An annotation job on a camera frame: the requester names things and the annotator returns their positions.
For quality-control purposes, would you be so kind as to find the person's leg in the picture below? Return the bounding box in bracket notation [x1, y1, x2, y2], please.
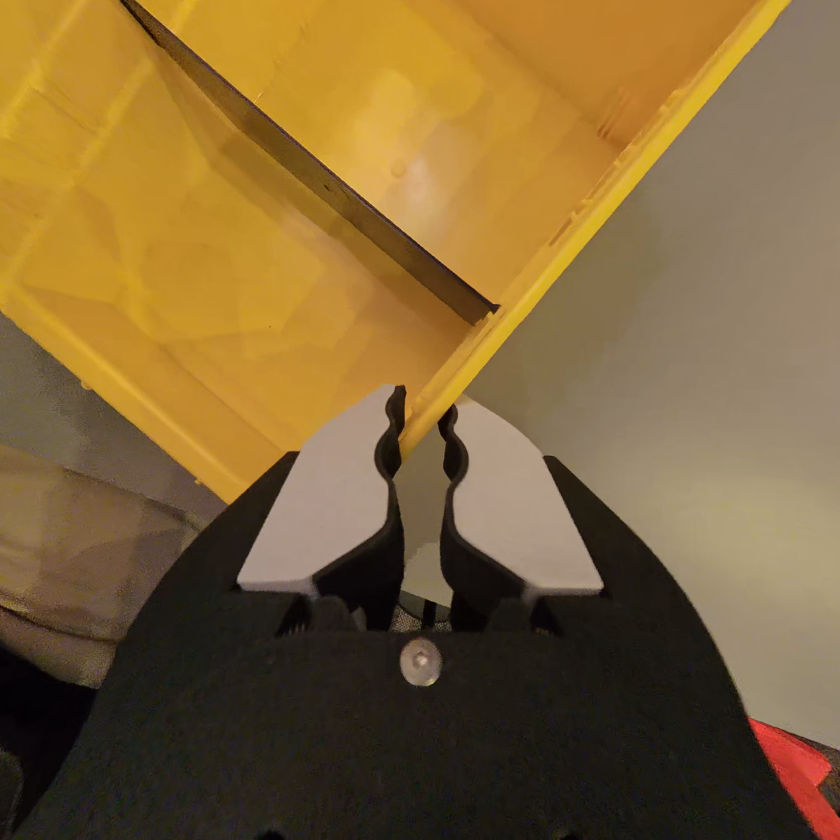
[0, 446, 201, 686]

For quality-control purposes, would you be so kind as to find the yellow plastic bin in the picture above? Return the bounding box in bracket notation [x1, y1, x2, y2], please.
[0, 0, 793, 505]

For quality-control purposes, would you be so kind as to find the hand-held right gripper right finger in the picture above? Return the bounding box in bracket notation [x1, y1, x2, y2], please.
[436, 397, 605, 614]

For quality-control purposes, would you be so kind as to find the black bin divider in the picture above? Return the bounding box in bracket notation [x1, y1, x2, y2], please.
[121, 0, 501, 327]

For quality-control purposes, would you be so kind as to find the red plastic object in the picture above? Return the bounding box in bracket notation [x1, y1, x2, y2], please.
[748, 717, 836, 840]

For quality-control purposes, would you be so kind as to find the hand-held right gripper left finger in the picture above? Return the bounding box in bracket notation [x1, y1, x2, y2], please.
[236, 384, 408, 618]

